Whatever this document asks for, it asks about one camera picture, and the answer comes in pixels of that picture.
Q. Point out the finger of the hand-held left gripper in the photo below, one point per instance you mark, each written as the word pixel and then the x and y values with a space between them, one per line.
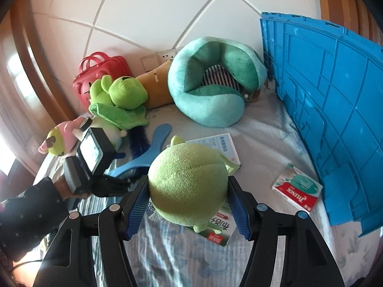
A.
pixel 110 185

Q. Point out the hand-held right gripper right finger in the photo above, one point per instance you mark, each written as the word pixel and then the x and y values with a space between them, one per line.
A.
pixel 238 215

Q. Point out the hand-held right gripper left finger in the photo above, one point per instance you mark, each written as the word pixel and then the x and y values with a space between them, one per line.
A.
pixel 136 212

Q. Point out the white plush toy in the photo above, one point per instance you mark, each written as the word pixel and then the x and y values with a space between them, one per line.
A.
pixel 115 136

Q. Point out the small round green plush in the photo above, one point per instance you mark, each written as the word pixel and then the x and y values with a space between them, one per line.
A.
pixel 185 185

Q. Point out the green frog plush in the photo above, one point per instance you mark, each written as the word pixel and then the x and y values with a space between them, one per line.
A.
pixel 125 92

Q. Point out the blue plastic crate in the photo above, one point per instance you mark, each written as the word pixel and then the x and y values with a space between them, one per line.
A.
pixel 329 110

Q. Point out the person's left forearm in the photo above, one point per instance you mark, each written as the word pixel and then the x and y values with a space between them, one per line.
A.
pixel 30 215

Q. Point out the person's left hand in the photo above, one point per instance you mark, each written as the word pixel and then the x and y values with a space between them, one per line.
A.
pixel 70 195

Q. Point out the green medicine box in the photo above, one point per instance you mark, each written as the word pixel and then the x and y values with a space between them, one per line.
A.
pixel 215 236

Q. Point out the dark tape roll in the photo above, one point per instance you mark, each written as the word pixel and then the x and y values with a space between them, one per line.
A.
pixel 85 124

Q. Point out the dark blue feather brush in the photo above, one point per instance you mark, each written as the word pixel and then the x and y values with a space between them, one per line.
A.
pixel 137 143

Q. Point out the pink and green plush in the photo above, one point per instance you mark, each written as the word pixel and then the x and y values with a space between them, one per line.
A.
pixel 64 137

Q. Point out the blue plastic shoehorn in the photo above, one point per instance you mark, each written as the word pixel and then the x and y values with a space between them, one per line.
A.
pixel 143 158

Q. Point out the red and white medicine box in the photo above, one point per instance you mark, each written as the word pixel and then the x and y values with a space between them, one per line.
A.
pixel 296 188

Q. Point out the white and blue medicine box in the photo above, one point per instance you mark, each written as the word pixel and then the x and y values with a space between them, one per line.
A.
pixel 221 148

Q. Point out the blue patterned tablecloth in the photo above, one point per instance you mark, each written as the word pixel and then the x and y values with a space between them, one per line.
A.
pixel 269 143

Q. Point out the brown plush toy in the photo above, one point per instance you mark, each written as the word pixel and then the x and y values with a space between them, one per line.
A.
pixel 158 86

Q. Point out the red bear carry case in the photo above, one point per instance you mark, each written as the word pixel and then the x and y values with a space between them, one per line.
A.
pixel 101 65

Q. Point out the teal neck pillow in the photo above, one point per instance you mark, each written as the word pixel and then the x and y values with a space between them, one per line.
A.
pixel 209 107

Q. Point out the striped cloth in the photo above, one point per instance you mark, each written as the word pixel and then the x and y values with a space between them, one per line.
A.
pixel 221 79

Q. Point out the white wall switch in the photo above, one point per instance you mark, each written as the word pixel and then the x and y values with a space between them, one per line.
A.
pixel 149 62

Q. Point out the white wall socket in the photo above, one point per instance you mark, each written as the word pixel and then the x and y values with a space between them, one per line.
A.
pixel 167 55

